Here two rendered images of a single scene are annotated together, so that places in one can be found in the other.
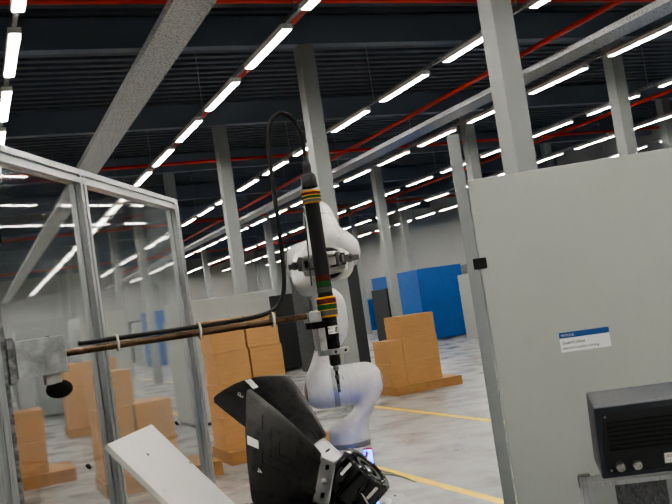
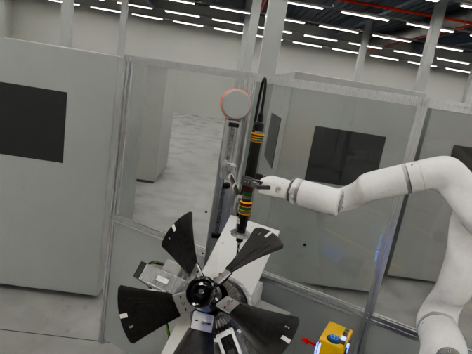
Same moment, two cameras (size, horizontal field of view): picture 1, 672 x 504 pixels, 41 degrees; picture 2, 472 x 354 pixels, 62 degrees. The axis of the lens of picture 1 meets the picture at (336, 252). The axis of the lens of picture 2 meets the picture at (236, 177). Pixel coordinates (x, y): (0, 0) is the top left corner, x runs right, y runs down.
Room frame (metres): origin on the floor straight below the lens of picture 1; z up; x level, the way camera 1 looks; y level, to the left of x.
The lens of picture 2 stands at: (2.37, -1.22, 1.97)
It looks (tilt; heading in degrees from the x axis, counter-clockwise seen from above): 13 degrees down; 109
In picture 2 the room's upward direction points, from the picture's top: 9 degrees clockwise
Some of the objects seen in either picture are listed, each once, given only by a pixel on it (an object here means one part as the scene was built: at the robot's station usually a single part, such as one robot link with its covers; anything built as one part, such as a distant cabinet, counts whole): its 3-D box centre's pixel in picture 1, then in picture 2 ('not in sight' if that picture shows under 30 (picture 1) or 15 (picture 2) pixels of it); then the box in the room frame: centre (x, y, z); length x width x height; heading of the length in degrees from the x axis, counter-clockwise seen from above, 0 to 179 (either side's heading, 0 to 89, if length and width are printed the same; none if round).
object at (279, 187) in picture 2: (326, 262); (279, 186); (2.09, 0.03, 1.67); 0.11 x 0.10 x 0.07; 173
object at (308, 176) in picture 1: (320, 262); (249, 180); (1.98, 0.04, 1.67); 0.04 x 0.04 x 0.46
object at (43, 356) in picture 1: (35, 357); (227, 171); (1.69, 0.59, 1.55); 0.10 x 0.07 x 0.08; 118
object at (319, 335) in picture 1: (326, 332); (241, 221); (1.98, 0.05, 1.51); 0.09 x 0.07 x 0.10; 118
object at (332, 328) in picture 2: not in sight; (333, 345); (2.38, 0.28, 1.02); 0.16 x 0.10 x 0.11; 83
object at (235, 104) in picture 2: not in sight; (235, 104); (1.65, 0.67, 1.88); 0.17 x 0.15 x 0.16; 173
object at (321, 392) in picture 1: (321, 323); (455, 274); (2.67, 0.07, 1.52); 0.16 x 0.12 x 0.50; 95
